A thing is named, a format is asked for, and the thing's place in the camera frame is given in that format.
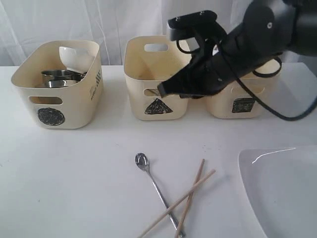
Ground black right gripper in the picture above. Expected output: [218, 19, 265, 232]
[157, 33, 263, 99]

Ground steel spoon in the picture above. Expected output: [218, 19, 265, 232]
[135, 153, 179, 229]

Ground steel mug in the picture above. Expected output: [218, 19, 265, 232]
[41, 69, 73, 82]
[72, 71, 87, 82]

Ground white plastic bowl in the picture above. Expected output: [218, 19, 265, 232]
[59, 46, 95, 73]

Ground white square plate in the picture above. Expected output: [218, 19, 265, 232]
[238, 145, 317, 238]

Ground steel bowl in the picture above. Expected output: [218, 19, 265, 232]
[46, 80, 79, 88]

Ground steel fork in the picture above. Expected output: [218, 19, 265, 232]
[148, 89, 160, 96]

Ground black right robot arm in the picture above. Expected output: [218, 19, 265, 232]
[158, 0, 317, 97]

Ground cream bin with square mark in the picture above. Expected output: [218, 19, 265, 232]
[205, 57, 282, 119]

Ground cream bin with triangle mark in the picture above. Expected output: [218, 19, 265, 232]
[124, 35, 191, 121]

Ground cream bin with circle mark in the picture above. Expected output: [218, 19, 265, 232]
[11, 40, 104, 129]

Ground white backdrop curtain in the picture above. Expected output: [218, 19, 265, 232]
[0, 0, 317, 67]

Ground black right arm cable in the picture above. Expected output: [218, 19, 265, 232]
[175, 37, 317, 122]

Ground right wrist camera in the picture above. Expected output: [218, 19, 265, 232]
[167, 10, 217, 41]

